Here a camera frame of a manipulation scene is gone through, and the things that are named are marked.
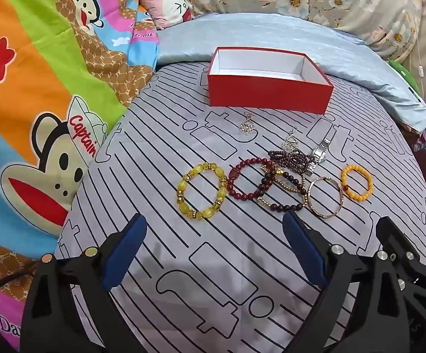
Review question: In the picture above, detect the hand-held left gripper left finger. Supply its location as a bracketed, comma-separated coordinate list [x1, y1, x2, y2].
[22, 212, 148, 353]

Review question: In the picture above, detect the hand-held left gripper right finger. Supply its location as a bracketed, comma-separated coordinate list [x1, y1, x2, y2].
[282, 211, 417, 353]

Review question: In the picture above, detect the gold bangle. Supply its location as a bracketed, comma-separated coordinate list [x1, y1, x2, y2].
[307, 176, 345, 219]

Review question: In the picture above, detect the orange bead bracelet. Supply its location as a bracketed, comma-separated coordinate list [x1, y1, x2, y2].
[340, 165, 375, 203]

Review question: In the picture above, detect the dark brown bead bracelet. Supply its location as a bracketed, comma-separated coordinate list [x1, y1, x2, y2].
[259, 167, 307, 213]

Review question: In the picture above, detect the gold bead chain bracelet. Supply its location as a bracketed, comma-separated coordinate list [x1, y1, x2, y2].
[257, 165, 305, 210]

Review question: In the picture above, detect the garnet multi-strand bracelet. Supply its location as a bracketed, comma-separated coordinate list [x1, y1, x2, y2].
[267, 149, 314, 177]

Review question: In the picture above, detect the dark red bead bracelet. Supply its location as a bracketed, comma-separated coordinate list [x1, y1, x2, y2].
[228, 157, 276, 201]

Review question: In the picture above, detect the yellow bead bracelet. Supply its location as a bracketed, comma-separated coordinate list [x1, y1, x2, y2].
[176, 162, 229, 222]

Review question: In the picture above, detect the red cardboard box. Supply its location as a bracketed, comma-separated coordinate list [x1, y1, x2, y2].
[207, 46, 334, 115]

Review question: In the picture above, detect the silver wristwatch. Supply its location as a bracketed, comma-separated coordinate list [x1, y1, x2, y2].
[303, 138, 331, 177]

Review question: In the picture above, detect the grey striped bedsheet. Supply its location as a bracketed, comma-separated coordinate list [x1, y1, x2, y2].
[53, 61, 426, 353]

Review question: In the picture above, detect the silver pendant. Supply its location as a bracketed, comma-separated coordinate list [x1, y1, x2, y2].
[238, 112, 257, 136]
[281, 127, 299, 152]

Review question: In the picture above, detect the green plush toy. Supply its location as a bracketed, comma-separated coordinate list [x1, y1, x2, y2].
[387, 59, 425, 100]

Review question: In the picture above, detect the light blue quilt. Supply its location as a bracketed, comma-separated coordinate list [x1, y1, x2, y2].
[154, 12, 426, 133]

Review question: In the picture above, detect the cartoon monkey blanket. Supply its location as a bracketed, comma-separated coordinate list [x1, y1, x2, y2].
[0, 0, 162, 350]

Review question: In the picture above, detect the pink rabbit pillow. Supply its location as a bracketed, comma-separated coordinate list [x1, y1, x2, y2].
[134, 0, 195, 30]

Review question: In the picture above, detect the white cable with switch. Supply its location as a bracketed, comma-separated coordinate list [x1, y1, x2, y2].
[413, 7, 426, 100]

